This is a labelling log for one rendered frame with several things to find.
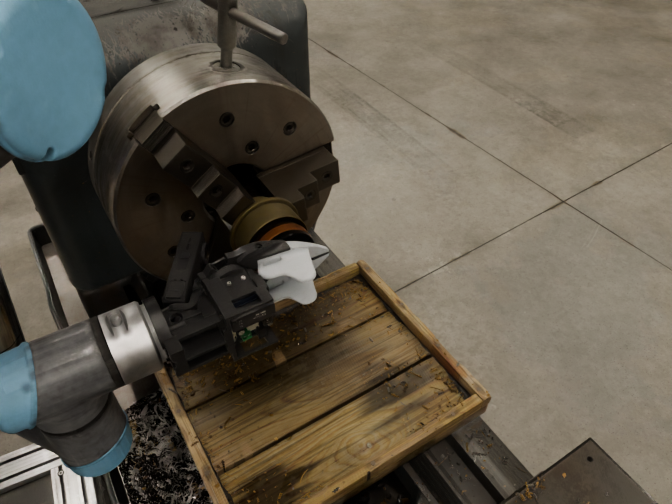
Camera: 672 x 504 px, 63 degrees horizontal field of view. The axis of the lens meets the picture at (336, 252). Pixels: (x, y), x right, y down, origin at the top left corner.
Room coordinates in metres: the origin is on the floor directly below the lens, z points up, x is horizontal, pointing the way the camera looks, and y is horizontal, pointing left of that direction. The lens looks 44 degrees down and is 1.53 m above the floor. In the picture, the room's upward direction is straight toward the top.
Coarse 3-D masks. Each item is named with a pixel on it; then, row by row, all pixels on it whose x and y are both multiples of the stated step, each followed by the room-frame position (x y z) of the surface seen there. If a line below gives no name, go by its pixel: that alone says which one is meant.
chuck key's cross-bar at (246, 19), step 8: (200, 0) 0.67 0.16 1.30; (208, 0) 0.66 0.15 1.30; (216, 0) 0.65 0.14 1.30; (216, 8) 0.65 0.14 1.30; (232, 8) 0.63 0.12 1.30; (232, 16) 0.62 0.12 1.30; (240, 16) 0.61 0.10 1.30; (248, 16) 0.61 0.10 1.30; (248, 24) 0.60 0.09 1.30; (256, 24) 0.59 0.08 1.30; (264, 24) 0.59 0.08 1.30; (264, 32) 0.58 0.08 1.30; (272, 32) 0.57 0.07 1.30; (280, 32) 0.57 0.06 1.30; (280, 40) 0.56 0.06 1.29
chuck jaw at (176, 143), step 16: (144, 128) 0.55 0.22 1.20; (160, 128) 0.54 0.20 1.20; (144, 144) 0.53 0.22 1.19; (160, 144) 0.53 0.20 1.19; (176, 144) 0.52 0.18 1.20; (192, 144) 0.54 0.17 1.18; (160, 160) 0.51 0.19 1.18; (176, 160) 0.51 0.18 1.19; (192, 160) 0.52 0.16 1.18; (208, 160) 0.53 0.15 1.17; (176, 176) 0.50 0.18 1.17; (192, 176) 0.51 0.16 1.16; (208, 176) 0.51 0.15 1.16; (224, 176) 0.51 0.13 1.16; (208, 192) 0.50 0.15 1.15; (224, 192) 0.51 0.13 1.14; (240, 192) 0.51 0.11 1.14; (224, 208) 0.50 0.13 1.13; (240, 208) 0.50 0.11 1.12
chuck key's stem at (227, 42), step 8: (224, 0) 0.63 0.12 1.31; (232, 0) 0.63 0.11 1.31; (224, 8) 0.63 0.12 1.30; (224, 16) 0.63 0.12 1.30; (224, 24) 0.63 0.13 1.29; (232, 24) 0.63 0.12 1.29; (224, 32) 0.63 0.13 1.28; (232, 32) 0.63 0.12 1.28; (224, 40) 0.63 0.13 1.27; (232, 40) 0.63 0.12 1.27; (224, 48) 0.63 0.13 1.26; (232, 48) 0.63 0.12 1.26; (224, 56) 0.63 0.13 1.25; (224, 64) 0.63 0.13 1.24
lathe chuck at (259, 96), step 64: (192, 64) 0.63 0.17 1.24; (256, 64) 0.67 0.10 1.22; (128, 128) 0.55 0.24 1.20; (192, 128) 0.56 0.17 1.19; (256, 128) 0.60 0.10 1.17; (320, 128) 0.65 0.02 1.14; (128, 192) 0.51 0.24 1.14; (192, 192) 0.55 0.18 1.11; (256, 192) 0.62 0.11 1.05; (320, 192) 0.65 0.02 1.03
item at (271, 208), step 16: (256, 208) 0.50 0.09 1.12; (272, 208) 0.50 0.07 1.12; (288, 208) 0.51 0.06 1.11; (240, 224) 0.49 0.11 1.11; (256, 224) 0.48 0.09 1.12; (272, 224) 0.48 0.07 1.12; (288, 224) 0.48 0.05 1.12; (304, 224) 0.50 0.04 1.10; (240, 240) 0.48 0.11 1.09; (256, 240) 0.47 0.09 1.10; (288, 240) 0.46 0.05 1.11; (304, 240) 0.47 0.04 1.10
